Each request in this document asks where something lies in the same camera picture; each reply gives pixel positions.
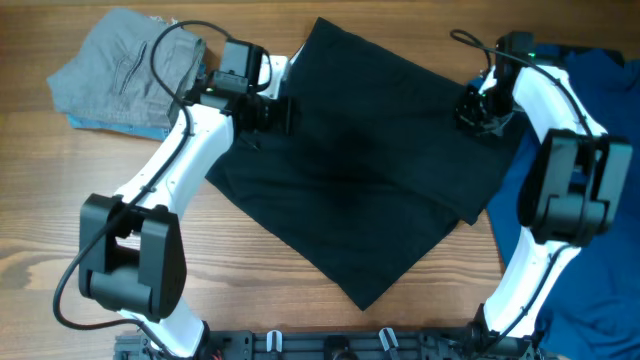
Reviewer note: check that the grey folded shorts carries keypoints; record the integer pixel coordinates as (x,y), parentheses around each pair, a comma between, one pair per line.
(115,76)

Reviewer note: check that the blue polo shirt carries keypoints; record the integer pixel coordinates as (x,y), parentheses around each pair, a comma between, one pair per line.
(585,302)

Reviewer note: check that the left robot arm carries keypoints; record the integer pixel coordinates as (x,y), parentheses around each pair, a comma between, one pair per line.
(131,258)

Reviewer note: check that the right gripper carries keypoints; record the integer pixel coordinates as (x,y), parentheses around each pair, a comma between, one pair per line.
(468,115)

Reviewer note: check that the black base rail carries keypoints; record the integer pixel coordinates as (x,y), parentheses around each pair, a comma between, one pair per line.
(428,344)

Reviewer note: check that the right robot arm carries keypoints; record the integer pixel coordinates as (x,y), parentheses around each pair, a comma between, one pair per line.
(571,193)

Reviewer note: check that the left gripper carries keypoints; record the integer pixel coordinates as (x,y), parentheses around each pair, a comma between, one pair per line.
(284,117)

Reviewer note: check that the blue folded denim shorts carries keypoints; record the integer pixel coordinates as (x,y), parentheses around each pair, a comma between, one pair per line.
(153,133)

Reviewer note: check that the black shorts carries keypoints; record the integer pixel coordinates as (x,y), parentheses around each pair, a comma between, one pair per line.
(375,171)

